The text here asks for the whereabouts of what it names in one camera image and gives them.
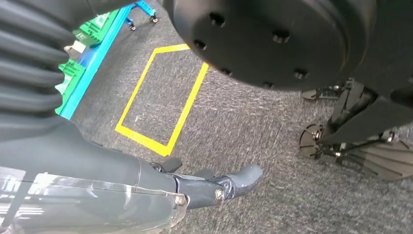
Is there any blue metal shelf rack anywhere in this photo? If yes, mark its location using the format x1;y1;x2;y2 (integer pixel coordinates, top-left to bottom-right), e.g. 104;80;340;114
59;0;138;121
134;0;159;24

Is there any yellow floor tape square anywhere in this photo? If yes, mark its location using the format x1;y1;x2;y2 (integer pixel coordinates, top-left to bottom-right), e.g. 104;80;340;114
114;43;210;157

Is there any black robot waist housing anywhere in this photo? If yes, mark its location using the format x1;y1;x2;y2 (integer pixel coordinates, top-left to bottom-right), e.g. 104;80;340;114
159;0;413;98

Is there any green plastic crate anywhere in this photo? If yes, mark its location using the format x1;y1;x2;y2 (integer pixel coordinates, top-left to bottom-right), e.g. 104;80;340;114
72;9;121;46
54;59;87;116

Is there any black robot leg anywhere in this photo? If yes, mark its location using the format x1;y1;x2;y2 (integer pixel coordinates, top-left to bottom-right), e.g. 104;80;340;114
298;79;413;181

